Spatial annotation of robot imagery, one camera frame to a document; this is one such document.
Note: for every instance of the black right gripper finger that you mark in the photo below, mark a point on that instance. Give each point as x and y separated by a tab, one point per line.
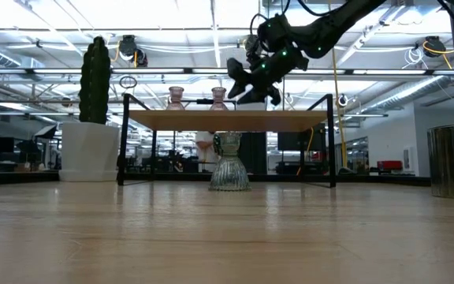
238	77
260	95

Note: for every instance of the pink ribbed glass candlestick holder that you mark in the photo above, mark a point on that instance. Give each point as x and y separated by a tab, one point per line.
218	102
176	102

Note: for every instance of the green ribbed glass candlestick holder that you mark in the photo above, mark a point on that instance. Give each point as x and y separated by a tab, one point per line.
229	173

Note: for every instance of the silver ribbed candle tin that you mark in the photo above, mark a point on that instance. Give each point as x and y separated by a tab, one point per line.
453	161

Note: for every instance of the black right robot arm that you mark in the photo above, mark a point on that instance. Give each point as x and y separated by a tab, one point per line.
329	27

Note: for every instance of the person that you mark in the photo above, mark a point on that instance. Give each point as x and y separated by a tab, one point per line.
204	148

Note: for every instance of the green cactus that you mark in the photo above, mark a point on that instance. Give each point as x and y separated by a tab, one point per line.
95	79

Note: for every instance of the red box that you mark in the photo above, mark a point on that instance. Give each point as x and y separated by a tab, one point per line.
389	165

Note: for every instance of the white hexagonal plant pot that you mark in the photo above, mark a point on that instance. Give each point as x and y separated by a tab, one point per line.
89	152

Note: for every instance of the wooden shelf riser black frame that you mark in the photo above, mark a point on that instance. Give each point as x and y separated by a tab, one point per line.
227	120

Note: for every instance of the black aluminium table frame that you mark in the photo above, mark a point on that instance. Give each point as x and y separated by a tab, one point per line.
34	177

